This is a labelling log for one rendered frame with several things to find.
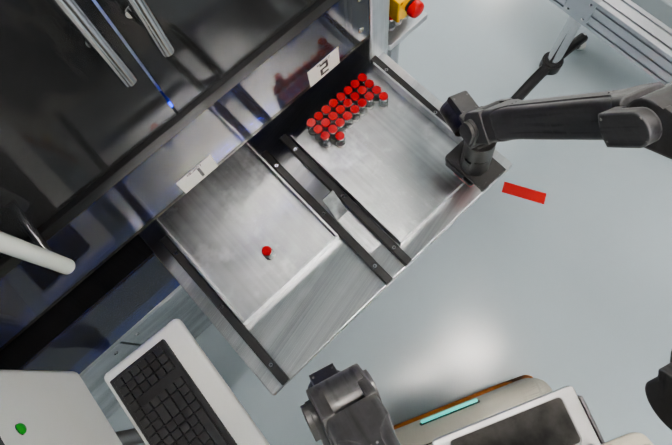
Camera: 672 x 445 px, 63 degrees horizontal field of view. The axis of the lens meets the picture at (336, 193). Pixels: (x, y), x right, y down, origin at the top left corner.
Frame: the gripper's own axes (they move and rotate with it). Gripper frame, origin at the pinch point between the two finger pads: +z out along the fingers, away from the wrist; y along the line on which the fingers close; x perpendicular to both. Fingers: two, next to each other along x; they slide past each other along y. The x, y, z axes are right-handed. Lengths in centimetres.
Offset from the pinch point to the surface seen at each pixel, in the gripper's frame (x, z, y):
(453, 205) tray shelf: 5.5, 2.6, -0.8
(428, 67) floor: -59, 85, 66
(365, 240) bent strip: 24.6, 1.8, 6.4
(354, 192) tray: 19.0, 0.9, 15.8
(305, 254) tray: 35.9, 1.3, 12.8
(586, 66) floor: -105, 88, 22
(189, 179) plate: 44, -15, 35
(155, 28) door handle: 35, -61, 25
